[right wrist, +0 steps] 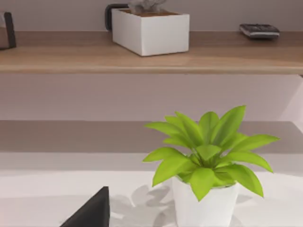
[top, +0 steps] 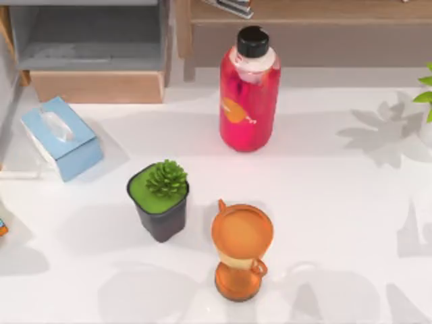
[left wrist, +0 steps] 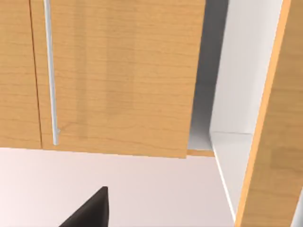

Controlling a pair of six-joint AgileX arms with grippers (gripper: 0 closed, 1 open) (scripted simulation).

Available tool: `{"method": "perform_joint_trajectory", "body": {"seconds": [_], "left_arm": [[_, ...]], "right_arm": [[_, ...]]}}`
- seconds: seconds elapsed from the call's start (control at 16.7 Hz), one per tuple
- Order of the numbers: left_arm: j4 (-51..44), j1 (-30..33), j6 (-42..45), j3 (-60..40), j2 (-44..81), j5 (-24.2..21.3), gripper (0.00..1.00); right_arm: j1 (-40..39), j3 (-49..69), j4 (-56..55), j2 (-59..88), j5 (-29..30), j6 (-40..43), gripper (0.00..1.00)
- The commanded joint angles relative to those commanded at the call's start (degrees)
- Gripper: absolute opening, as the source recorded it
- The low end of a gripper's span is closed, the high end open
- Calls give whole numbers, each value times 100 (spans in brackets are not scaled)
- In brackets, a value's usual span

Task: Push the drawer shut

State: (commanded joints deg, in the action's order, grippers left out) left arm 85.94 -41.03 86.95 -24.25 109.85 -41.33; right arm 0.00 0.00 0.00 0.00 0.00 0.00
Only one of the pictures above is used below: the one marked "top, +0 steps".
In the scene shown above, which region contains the orange hourglass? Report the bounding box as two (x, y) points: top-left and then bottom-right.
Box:
(211, 198), (275, 302)

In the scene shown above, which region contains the wooden cupboard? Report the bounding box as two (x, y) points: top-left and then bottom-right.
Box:
(0, 5), (32, 87)

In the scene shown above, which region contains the black pot with green plant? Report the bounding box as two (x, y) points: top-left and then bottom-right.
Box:
(126, 159), (190, 244)

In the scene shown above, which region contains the green leafy plant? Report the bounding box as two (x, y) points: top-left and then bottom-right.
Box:
(412, 62), (432, 124)

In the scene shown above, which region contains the pale wooden drawer front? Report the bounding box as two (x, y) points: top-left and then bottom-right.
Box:
(29, 69), (166, 104)

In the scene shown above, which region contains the red bottle with black cap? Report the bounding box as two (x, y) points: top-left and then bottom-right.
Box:
(219, 26), (281, 153)

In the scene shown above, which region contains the wooden shelf unit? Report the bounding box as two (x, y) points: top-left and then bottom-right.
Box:
(175, 0), (432, 82)

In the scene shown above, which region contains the light blue tissue box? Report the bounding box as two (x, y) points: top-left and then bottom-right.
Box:
(20, 96), (105, 184)

